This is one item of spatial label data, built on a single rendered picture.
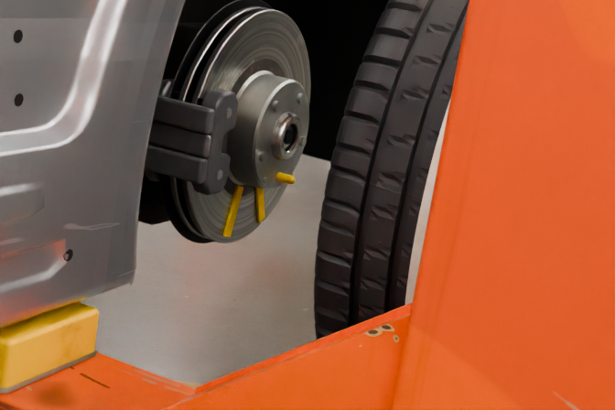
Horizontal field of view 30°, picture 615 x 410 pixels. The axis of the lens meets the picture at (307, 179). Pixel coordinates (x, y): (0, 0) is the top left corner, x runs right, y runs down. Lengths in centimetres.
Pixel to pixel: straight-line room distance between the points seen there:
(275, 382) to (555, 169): 29
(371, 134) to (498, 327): 40
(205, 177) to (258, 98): 14
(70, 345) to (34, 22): 32
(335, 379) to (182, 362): 207
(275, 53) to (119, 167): 49
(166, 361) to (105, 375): 182
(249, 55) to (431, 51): 39
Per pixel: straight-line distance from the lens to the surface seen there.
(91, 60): 106
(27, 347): 108
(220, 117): 139
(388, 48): 118
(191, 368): 293
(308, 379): 90
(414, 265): 115
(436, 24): 118
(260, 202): 160
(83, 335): 115
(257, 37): 150
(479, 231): 80
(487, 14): 78
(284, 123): 150
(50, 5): 102
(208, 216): 149
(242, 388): 94
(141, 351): 299
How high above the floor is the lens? 113
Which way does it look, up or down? 13 degrees down
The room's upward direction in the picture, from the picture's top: 9 degrees clockwise
